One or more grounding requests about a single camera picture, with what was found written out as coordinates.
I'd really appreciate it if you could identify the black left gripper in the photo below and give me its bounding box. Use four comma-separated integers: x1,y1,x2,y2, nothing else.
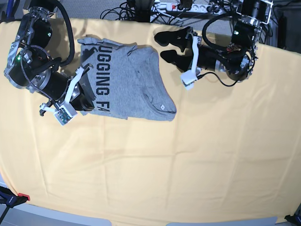
154,27,221,72

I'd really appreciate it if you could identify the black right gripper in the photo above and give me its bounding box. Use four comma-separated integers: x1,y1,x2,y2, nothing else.
69,82,95,112

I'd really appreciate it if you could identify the grey t-shirt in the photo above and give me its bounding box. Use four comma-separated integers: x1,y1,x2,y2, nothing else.
78,37,177,121

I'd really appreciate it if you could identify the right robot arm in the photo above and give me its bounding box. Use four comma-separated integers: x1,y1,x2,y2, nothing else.
4,0,94,112

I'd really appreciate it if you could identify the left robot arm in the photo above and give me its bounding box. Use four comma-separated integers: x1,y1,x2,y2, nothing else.
154,0,273,90

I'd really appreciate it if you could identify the white power strip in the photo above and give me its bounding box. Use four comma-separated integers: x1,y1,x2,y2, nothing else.
151,1,226,17

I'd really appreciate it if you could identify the yellow table cloth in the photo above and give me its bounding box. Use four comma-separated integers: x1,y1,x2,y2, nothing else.
0,18,301,224

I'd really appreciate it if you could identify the blue red clamp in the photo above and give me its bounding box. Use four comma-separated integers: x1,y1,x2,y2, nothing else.
0,186,30,208

